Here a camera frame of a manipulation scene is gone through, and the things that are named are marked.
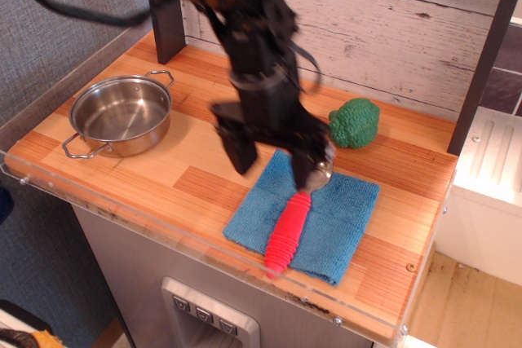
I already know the dark frame post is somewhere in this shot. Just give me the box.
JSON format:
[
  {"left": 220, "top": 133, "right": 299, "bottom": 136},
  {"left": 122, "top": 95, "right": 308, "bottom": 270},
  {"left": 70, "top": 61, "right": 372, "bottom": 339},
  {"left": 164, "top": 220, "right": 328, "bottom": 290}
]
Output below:
[
  {"left": 447, "top": 0, "right": 518, "bottom": 156},
  {"left": 148, "top": 0, "right": 186, "bottom": 64}
]

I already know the dark right frame post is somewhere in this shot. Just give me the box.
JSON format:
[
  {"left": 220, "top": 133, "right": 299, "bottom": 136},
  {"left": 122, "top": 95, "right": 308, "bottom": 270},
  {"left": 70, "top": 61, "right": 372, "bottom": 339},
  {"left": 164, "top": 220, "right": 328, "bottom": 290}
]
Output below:
[{"left": 447, "top": 0, "right": 518, "bottom": 156}]

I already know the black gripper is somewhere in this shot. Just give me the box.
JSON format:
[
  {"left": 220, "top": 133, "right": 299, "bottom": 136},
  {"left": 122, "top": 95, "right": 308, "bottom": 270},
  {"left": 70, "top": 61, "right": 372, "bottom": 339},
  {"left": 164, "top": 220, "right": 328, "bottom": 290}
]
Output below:
[{"left": 210, "top": 74, "right": 331, "bottom": 191}]

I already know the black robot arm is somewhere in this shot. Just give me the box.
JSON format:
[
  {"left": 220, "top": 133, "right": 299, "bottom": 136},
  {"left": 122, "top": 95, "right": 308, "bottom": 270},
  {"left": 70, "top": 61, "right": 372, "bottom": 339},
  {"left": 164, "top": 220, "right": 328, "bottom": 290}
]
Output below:
[{"left": 187, "top": 0, "right": 332, "bottom": 189}]

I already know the blue cloth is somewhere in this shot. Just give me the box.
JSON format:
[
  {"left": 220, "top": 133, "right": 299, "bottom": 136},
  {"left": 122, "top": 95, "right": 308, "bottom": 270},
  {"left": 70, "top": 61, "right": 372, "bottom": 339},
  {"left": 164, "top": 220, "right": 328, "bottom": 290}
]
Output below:
[{"left": 223, "top": 150, "right": 380, "bottom": 286}]

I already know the green toy broccoli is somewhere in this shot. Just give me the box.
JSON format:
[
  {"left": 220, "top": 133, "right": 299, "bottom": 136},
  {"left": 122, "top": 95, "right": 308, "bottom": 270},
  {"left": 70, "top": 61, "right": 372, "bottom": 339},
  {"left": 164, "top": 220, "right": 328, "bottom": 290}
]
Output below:
[{"left": 329, "top": 98, "right": 380, "bottom": 148}]

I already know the dark left frame post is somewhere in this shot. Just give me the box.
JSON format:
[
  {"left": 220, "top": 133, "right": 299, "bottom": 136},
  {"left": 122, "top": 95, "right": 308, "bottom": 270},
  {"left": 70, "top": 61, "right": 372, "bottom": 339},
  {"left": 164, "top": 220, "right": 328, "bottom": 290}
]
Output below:
[{"left": 148, "top": 0, "right": 186, "bottom": 64}]

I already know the grey toy dispenser panel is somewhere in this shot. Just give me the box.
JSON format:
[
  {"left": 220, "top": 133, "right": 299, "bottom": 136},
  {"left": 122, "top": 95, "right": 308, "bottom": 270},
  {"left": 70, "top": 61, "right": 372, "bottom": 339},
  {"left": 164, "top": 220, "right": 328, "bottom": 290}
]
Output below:
[{"left": 161, "top": 277, "right": 261, "bottom": 347}]

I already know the stainless steel pot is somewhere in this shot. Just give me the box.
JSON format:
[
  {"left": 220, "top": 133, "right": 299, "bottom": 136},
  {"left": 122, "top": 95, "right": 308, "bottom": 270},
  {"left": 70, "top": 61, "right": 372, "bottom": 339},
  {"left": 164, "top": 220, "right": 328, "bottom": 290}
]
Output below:
[{"left": 62, "top": 70, "right": 175, "bottom": 159}]

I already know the red-handled metal spoon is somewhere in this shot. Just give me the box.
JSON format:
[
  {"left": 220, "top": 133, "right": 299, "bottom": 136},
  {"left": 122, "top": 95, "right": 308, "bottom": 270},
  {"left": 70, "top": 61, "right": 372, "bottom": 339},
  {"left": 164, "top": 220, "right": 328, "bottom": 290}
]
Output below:
[{"left": 264, "top": 160, "right": 333, "bottom": 279}]

